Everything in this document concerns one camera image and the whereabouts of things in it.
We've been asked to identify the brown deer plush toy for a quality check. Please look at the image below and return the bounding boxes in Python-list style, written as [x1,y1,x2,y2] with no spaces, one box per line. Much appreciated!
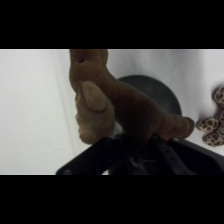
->
[68,49,196,146]

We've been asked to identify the grey bowl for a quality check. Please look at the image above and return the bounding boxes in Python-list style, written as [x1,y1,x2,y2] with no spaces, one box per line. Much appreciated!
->
[114,74,183,136]

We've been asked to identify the spotted giraffe plush toy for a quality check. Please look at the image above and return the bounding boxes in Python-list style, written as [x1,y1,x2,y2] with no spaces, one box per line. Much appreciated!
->
[195,84,224,148]

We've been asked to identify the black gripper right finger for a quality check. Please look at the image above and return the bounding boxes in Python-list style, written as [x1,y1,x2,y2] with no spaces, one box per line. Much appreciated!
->
[146,134,224,176]

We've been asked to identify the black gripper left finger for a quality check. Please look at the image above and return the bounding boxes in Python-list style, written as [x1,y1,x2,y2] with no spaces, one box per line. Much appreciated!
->
[55,134,138,176]

